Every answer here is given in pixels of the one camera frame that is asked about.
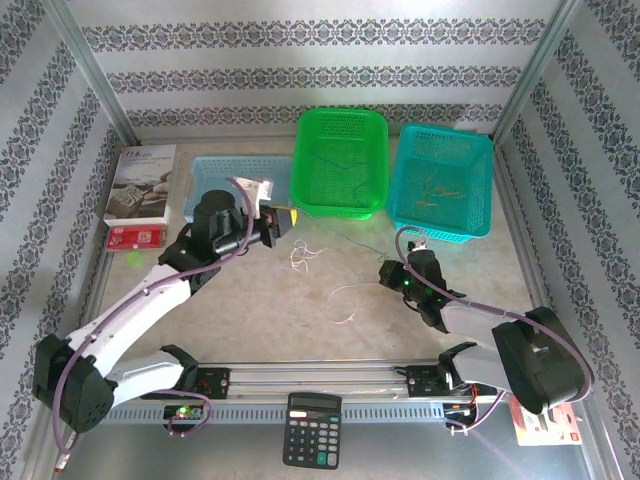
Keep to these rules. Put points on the teal plastic basket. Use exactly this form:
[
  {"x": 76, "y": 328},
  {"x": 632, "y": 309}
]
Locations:
[{"x": 450, "y": 220}]

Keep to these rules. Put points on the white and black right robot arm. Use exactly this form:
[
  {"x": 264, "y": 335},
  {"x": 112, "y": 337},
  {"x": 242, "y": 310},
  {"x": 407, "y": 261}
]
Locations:
[{"x": 475, "y": 320}]

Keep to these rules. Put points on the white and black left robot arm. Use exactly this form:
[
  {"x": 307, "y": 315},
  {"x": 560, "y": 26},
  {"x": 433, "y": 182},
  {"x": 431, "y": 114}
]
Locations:
[{"x": 130, "y": 315}]

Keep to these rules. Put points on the light blue plastic basket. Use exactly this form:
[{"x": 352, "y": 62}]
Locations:
[{"x": 270, "y": 172}]

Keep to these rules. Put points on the white book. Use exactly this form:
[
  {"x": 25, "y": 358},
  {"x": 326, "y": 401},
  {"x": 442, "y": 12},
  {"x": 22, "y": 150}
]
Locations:
[{"x": 142, "y": 185}]

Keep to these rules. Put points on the red box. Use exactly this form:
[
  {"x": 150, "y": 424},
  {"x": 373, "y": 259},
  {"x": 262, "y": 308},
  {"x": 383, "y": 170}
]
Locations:
[{"x": 135, "y": 238}]

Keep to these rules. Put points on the green round sticker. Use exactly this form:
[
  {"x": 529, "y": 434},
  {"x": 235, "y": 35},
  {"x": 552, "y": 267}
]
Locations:
[{"x": 135, "y": 259}]

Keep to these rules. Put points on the green plastic basket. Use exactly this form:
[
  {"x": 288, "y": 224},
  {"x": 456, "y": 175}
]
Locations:
[{"x": 345, "y": 130}]

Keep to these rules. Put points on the right controller board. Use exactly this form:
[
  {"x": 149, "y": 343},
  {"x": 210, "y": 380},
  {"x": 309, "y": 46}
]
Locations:
[{"x": 460, "y": 410}]

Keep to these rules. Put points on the black calculator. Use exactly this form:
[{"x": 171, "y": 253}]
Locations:
[{"x": 312, "y": 435}]

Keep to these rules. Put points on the left controller board with LEDs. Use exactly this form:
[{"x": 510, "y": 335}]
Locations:
[{"x": 184, "y": 412}]

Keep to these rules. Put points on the red blister pack card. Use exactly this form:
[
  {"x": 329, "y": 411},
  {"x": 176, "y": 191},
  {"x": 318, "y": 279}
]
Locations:
[{"x": 565, "y": 431}]

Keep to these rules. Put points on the red and white marker pen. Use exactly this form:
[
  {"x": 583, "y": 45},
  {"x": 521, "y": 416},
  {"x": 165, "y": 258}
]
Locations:
[{"x": 62, "y": 462}]

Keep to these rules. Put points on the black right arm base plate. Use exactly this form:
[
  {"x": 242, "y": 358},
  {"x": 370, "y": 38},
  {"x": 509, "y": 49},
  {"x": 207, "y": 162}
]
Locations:
[{"x": 422, "y": 382}]

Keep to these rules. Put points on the aluminium mounting rail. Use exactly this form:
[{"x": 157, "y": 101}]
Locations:
[{"x": 325, "y": 372}]

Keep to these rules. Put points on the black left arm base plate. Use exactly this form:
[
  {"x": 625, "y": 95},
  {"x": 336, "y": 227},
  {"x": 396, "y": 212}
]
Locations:
[{"x": 215, "y": 382}]

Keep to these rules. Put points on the aluminium frame post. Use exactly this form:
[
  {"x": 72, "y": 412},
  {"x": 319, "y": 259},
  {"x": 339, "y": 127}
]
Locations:
[
  {"x": 90, "y": 70},
  {"x": 535, "y": 70}
]

